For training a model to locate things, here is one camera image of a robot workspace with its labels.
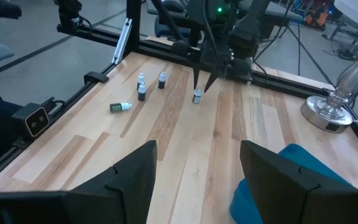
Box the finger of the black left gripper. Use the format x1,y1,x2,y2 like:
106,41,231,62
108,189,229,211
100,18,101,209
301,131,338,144
192,64,201,91
204,70,221,93

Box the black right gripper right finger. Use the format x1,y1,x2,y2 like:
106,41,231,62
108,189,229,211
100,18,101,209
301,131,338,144
240,139,354,224

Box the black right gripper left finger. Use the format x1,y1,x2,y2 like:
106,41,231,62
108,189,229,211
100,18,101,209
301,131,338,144
73,140,158,224

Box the small brown-label dropper bottle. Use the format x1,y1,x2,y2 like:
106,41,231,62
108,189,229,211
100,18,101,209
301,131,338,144
192,88,203,105

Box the small dark dropper bottle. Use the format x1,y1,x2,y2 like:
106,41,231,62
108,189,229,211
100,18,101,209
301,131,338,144
158,71,167,90
137,82,147,101

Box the small green-label dropper bottle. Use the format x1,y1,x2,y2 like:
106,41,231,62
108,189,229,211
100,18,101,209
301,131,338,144
109,101,133,114

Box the blue plastic tray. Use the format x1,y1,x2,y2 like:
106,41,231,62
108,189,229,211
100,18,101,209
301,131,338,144
228,142,352,224

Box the blue office chair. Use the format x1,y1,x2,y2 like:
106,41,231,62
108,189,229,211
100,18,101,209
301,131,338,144
154,15,195,40

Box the silver aluminium bar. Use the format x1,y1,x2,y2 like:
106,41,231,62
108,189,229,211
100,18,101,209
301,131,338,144
111,17,134,65

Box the black tripod stand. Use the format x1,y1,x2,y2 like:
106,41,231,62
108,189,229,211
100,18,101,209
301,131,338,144
253,21,337,90

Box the white shade silver table lamp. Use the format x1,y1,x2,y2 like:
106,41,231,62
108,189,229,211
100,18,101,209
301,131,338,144
300,0,358,134

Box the orange black equipment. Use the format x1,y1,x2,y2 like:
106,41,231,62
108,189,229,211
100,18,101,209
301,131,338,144
303,2,334,30

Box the black rail bracket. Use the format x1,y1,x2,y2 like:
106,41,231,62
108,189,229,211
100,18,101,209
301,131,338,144
83,71,110,85

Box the black table-level camera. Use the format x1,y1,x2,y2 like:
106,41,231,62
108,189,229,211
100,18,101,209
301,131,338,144
11,102,51,139

